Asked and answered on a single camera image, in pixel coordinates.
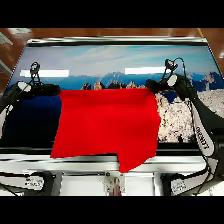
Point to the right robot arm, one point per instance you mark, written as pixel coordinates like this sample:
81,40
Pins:
206,123

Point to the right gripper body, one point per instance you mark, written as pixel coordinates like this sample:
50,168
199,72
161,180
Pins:
157,86

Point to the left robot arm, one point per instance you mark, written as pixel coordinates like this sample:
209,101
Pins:
15,91

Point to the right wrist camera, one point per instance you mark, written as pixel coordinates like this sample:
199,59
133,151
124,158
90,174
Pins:
170,64

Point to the red T-shirt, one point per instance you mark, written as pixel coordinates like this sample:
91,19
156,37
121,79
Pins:
106,126

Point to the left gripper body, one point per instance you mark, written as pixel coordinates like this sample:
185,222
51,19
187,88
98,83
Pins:
46,90

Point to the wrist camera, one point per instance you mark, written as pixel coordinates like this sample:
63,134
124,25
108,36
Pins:
170,64
35,68

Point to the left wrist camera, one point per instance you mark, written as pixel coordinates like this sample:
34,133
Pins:
35,68

